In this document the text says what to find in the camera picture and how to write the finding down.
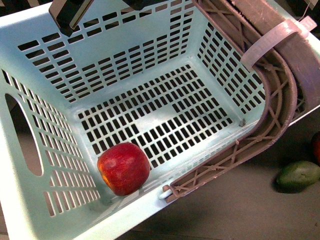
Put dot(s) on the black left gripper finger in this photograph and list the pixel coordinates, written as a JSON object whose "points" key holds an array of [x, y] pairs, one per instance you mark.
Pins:
{"points": [[67, 14]]}

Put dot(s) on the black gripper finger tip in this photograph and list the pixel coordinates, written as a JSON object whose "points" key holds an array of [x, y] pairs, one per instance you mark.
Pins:
{"points": [[140, 4]]}

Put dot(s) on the light blue plastic basket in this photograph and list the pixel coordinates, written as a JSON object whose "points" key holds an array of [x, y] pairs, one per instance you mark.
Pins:
{"points": [[123, 76]]}

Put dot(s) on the brown basket handle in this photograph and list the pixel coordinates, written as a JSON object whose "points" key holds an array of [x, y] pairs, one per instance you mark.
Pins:
{"points": [[282, 86]]}

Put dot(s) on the red apple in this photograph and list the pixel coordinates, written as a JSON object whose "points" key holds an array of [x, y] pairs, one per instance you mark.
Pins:
{"points": [[124, 168]]}

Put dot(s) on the white zip tie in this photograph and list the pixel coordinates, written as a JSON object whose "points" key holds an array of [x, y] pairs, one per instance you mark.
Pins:
{"points": [[274, 36]]}

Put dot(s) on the red fruit at edge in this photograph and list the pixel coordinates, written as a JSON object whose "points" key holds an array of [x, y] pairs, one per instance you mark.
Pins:
{"points": [[315, 146]]}

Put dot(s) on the green mango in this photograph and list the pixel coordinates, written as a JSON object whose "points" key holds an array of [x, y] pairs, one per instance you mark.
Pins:
{"points": [[299, 174]]}

